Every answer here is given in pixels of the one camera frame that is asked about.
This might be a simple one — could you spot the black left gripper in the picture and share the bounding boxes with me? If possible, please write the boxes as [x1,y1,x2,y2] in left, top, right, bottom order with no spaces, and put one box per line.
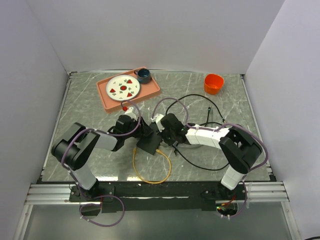
[123,117,155,140]

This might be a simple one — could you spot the black network switch box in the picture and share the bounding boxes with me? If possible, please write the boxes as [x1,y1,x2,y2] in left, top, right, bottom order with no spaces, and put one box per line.
[136,123,163,155]

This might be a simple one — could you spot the yellow ethernet cable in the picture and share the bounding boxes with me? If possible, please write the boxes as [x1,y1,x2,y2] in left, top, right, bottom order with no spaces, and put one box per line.
[132,147,173,185]

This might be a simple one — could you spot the short black ethernet cable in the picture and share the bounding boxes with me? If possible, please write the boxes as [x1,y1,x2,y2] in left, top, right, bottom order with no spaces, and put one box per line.
[206,106,226,126]

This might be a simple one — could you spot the long black ethernet cable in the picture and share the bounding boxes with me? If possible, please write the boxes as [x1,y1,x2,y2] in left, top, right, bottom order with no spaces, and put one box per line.
[164,93,231,172]

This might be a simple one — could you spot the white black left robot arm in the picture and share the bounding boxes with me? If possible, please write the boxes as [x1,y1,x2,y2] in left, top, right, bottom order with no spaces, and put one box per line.
[51,114,154,201]

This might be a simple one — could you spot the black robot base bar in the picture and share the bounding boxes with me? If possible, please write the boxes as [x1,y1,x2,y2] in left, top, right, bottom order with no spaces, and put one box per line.
[69,181,246,213]

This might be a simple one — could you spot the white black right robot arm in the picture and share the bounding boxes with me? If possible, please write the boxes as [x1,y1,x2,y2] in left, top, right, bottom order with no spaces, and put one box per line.
[152,113,263,200]

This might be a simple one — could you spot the pink rectangular tray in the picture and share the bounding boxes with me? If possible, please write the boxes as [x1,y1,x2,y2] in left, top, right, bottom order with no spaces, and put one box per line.
[96,67,161,114]

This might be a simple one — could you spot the white plate with strawberries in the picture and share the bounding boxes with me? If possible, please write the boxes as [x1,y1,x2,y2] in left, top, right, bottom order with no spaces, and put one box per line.
[105,74,141,102]

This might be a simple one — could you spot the dark blue mug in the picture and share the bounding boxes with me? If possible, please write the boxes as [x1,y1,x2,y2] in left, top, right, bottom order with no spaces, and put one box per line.
[134,68,151,84]

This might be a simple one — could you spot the orange plastic cup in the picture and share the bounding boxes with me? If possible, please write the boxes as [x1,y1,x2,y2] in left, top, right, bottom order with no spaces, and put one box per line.
[204,73,225,95]

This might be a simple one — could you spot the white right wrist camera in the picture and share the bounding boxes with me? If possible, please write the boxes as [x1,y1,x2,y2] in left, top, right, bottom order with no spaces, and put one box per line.
[150,113,165,132]

